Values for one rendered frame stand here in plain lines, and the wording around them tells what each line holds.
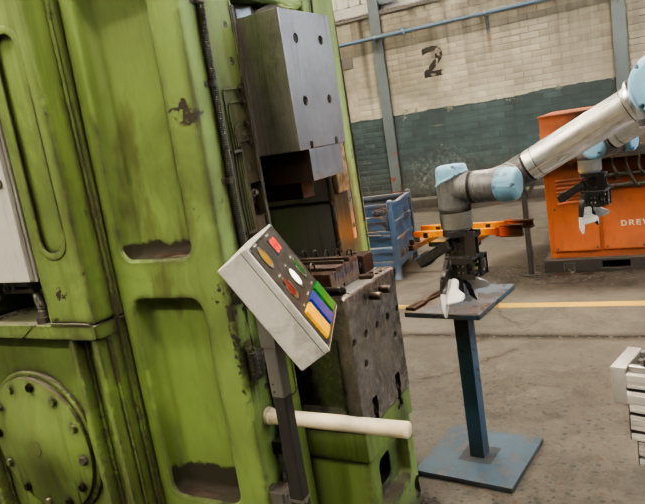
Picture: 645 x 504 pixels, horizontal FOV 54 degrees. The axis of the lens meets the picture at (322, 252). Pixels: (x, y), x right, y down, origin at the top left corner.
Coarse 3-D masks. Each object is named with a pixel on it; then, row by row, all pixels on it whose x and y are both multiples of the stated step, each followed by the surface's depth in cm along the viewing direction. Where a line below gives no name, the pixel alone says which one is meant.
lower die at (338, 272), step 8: (336, 256) 216; (344, 256) 214; (352, 256) 212; (304, 264) 211; (320, 264) 208; (328, 264) 206; (336, 264) 204; (344, 264) 205; (352, 264) 210; (312, 272) 203; (320, 272) 201; (328, 272) 199; (336, 272) 200; (344, 272) 205; (352, 272) 210; (320, 280) 198; (328, 280) 197; (336, 280) 200; (344, 280) 204; (352, 280) 209
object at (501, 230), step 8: (504, 224) 234; (512, 224) 232; (520, 224) 230; (416, 232) 253; (424, 232) 251; (432, 232) 249; (440, 232) 247; (488, 232) 237; (496, 232) 234; (504, 232) 234; (512, 232) 232; (520, 232) 231
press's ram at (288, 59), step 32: (256, 32) 182; (288, 32) 182; (320, 32) 198; (256, 64) 185; (288, 64) 181; (320, 64) 197; (256, 96) 187; (288, 96) 182; (320, 96) 196; (256, 128) 190; (288, 128) 185; (320, 128) 195
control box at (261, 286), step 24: (264, 240) 149; (240, 264) 133; (264, 264) 136; (288, 264) 153; (240, 288) 134; (264, 288) 133; (264, 312) 134; (288, 312) 134; (288, 336) 135; (312, 336) 135; (312, 360) 136
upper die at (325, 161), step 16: (336, 144) 204; (272, 160) 196; (288, 160) 193; (304, 160) 191; (320, 160) 194; (336, 160) 203; (272, 176) 197; (288, 176) 195; (304, 176) 192; (320, 176) 194
